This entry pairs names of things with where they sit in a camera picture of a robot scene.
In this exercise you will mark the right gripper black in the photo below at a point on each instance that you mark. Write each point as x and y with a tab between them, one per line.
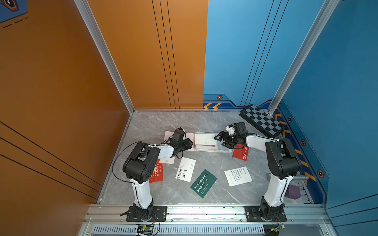
226	134

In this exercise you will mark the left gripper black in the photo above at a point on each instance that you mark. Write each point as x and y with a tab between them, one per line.
189	145

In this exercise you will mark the white card large chinese text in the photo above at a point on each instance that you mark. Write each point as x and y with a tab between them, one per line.
186	169

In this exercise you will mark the white card near left arm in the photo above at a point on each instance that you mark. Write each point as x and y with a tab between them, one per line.
168	160

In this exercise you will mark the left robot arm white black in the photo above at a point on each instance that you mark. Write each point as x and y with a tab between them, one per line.
139	167

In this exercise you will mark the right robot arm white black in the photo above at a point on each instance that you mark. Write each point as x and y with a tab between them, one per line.
283	163

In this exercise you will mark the red card right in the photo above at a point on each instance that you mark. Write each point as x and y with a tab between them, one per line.
241	152

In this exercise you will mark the red card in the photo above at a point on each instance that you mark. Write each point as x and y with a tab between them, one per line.
157	175
241	152

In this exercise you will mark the red card left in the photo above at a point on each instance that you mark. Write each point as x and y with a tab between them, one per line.
157	175

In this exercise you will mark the black white checkerboard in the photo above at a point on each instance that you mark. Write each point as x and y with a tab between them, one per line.
262	121

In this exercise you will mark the white card small text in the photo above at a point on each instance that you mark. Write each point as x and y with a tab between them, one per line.
238	176

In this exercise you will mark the dark green card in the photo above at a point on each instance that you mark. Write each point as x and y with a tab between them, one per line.
203	183

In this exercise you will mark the purple box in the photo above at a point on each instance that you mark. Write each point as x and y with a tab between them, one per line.
293	192

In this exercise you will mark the left circuit board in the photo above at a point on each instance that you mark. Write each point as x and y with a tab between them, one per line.
145	230

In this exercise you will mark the circuit board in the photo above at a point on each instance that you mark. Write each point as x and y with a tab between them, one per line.
145	230
276	231

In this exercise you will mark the right circuit board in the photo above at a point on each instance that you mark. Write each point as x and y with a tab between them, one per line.
276	231

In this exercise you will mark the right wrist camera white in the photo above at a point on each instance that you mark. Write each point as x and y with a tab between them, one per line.
231	130

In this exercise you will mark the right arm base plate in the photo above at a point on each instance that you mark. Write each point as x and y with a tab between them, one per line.
265	213

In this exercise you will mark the aluminium front rail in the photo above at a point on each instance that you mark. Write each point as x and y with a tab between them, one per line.
208	214

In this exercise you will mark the left aluminium corner post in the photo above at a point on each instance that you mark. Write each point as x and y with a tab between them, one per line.
96	34

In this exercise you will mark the aluminium corner post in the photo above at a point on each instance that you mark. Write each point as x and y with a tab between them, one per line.
313	34
96	34

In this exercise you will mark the right aluminium corner post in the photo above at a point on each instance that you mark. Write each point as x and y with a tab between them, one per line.
313	34

